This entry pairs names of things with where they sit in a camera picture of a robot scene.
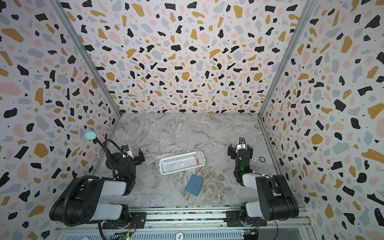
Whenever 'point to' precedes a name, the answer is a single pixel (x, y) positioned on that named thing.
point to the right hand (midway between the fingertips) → (241, 141)
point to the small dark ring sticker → (262, 159)
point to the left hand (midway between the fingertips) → (132, 148)
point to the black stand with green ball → (91, 134)
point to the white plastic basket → (182, 162)
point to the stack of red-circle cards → (198, 162)
